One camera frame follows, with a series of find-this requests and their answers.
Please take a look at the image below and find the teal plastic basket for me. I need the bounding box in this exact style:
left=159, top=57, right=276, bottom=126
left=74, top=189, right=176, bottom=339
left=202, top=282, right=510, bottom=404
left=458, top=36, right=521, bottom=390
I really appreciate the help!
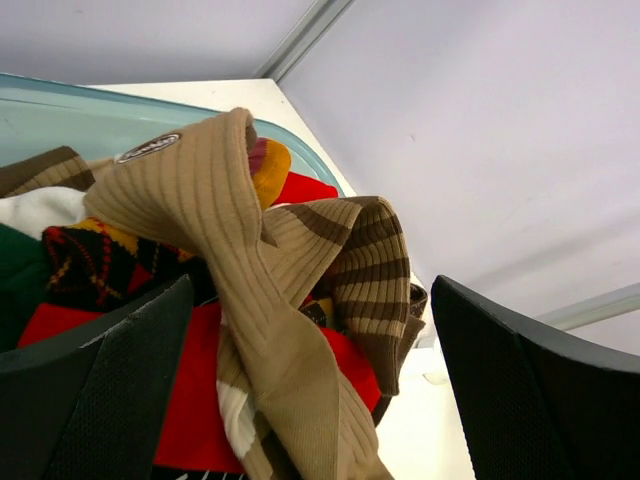
left=0, top=72, right=347, bottom=197

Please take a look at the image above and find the pile of colourful socks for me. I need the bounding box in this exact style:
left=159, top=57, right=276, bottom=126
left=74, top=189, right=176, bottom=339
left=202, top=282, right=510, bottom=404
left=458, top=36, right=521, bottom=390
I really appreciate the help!
left=0, top=137, right=341, bottom=480

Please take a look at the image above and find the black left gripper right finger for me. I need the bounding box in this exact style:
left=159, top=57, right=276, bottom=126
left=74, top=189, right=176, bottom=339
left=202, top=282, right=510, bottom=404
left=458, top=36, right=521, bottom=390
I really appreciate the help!
left=431, top=276, right=639, bottom=479

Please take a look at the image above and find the red sock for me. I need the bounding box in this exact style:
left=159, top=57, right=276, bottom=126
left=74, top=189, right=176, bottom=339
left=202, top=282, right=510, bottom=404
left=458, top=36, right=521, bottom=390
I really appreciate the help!
left=17, top=302, right=381, bottom=479

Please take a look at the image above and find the plain brown sock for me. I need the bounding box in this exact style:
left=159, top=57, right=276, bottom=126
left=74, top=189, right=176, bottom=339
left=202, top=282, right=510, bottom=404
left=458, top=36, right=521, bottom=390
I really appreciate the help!
left=84, top=108, right=410, bottom=479

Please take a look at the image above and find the brown striped sock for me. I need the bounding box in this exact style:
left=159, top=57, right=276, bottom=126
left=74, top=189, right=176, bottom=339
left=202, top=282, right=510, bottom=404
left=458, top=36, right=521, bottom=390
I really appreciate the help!
left=199, top=197, right=422, bottom=479

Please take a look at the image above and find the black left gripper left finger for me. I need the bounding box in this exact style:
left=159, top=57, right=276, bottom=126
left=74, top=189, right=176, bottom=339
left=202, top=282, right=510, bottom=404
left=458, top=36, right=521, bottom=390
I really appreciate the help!
left=1, top=276, right=194, bottom=479

